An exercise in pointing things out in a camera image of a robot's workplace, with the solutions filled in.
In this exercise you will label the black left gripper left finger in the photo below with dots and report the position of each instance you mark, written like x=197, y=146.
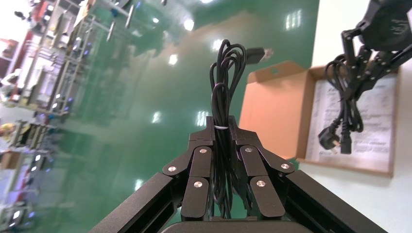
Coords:
x=199, y=167

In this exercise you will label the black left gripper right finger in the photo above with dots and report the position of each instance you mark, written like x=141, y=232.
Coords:
x=257, y=167

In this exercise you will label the open brown cardboard box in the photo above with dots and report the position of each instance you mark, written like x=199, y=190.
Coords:
x=273, y=106

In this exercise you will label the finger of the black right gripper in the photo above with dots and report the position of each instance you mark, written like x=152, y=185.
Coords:
x=386, y=62
x=349, y=45

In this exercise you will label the metal storage shelving rack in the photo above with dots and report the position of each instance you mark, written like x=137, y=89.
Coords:
x=64, y=64
x=25, y=160

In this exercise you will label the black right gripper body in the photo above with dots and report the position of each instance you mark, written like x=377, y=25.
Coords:
x=389, y=25

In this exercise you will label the white printed instruction sheet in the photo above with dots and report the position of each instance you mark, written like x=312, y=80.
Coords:
x=376, y=128

